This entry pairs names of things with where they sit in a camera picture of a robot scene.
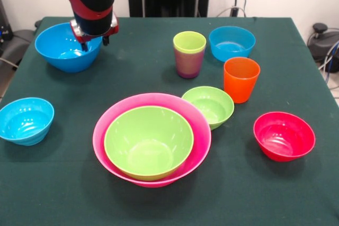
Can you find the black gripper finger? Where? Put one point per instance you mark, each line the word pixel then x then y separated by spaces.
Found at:
pixel 84 46
pixel 105 39

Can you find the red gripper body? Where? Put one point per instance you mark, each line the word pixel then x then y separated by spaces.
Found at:
pixel 114 27

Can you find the large blue bowl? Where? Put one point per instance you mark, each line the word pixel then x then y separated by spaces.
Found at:
pixel 55 51

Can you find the lime green cup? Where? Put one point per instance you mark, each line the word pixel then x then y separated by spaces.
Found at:
pixel 189 42

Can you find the purple cup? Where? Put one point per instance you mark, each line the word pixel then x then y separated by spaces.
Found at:
pixel 189 66

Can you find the large pink bowl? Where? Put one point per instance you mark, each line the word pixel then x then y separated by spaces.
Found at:
pixel 100 141

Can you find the large green bowl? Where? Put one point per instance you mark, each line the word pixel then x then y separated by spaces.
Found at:
pixel 148 141

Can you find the black wheel base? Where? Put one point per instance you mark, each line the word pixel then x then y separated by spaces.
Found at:
pixel 323 43
pixel 16 46

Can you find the small light blue bowl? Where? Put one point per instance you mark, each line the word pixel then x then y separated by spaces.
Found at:
pixel 26 123

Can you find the medium blue bowl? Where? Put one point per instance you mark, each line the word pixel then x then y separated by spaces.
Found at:
pixel 231 46

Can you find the small green bowl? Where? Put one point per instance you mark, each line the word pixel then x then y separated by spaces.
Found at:
pixel 212 104

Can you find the orange cup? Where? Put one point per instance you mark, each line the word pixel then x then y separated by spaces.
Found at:
pixel 241 83

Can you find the small red-pink bowl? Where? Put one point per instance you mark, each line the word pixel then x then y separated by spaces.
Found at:
pixel 283 138

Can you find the dark green table cloth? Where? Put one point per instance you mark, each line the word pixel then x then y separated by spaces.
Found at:
pixel 238 194

